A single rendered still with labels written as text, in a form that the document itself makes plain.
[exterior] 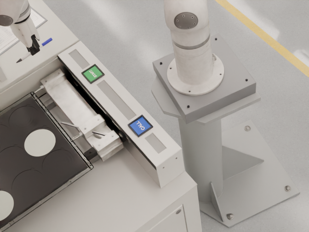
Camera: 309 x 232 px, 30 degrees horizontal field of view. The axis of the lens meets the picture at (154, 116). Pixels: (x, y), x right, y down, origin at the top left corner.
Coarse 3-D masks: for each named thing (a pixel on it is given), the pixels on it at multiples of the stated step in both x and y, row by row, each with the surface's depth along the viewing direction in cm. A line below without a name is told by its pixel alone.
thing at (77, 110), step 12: (60, 84) 195; (60, 96) 192; (72, 96) 191; (60, 108) 190; (72, 108) 189; (84, 108) 188; (72, 120) 186; (84, 120) 186; (108, 132) 182; (120, 144) 179; (108, 156) 179
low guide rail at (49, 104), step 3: (48, 99) 196; (51, 99) 195; (45, 102) 195; (48, 102) 195; (51, 102) 195; (39, 105) 195; (45, 105) 194; (48, 105) 195; (51, 105) 196; (54, 105) 197; (48, 108) 196; (51, 108) 197
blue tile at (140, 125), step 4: (140, 120) 173; (144, 120) 173; (132, 124) 173; (136, 124) 172; (140, 124) 172; (144, 124) 172; (148, 124) 172; (132, 128) 172; (136, 128) 172; (140, 128) 172; (144, 128) 171; (136, 132) 171; (140, 132) 171
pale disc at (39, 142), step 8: (32, 136) 182; (40, 136) 182; (48, 136) 181; (24, 144) 181; (32, 144) 180; (40, 144) 180; (48, 144) 180; (32, 152) 179; (40, 152) 178; (48, 152) 178
